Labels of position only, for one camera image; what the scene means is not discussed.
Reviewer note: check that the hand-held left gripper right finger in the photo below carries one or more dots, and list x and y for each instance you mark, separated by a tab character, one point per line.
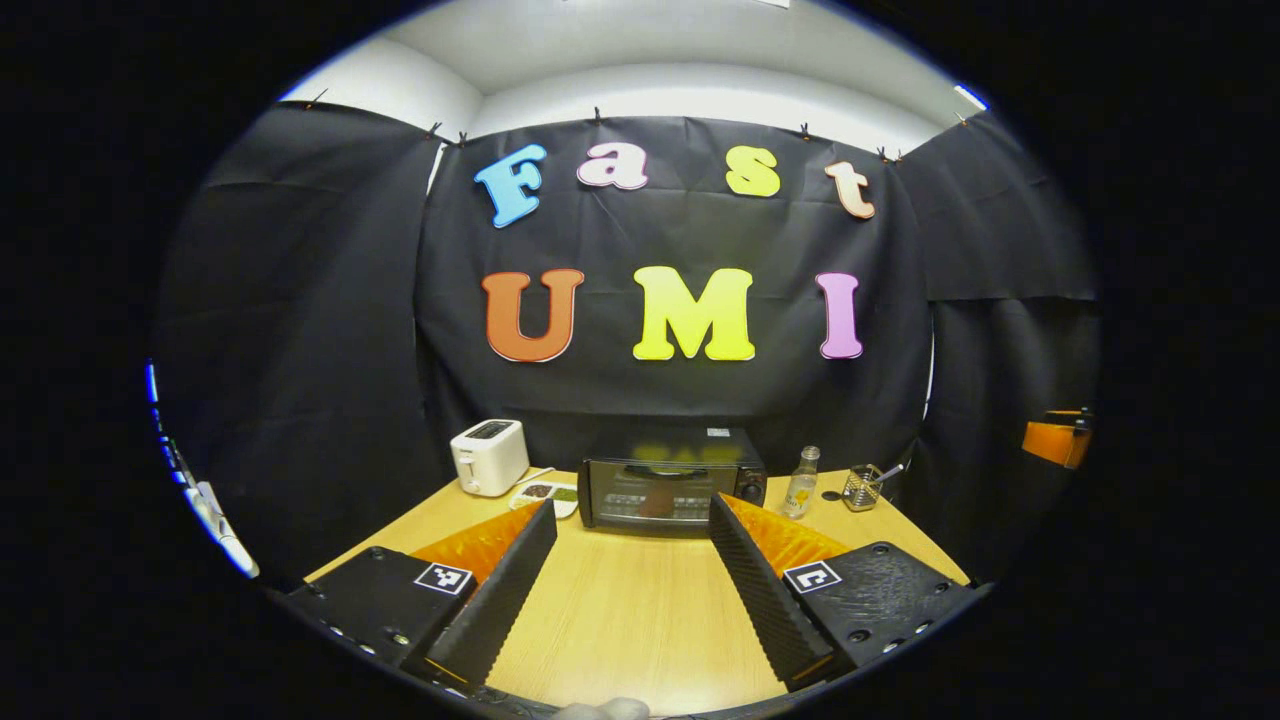
760	595

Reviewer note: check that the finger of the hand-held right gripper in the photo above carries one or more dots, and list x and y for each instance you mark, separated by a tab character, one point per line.
1050	445

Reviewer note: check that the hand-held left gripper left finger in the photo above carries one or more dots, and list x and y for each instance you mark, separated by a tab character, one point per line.
505	590

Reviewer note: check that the black electric oven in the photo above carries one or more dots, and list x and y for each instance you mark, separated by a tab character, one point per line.
650	470

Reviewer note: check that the white divided plate with beans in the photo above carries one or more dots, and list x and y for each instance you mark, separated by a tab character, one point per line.
545	493

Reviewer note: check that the clear glass bottle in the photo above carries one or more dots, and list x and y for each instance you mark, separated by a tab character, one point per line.
800	490

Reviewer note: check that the white toaster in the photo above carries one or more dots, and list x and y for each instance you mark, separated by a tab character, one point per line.
488	460

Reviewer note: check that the metal spoon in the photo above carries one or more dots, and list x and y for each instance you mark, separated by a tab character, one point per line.
890	472

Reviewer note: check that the white plastic device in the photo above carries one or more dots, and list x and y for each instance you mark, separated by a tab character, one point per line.
235	550

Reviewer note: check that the small ceiling light panel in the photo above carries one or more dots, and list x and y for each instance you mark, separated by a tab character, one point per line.
970	97

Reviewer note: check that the black backdrop cloth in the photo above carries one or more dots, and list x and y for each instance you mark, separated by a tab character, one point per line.
650	240

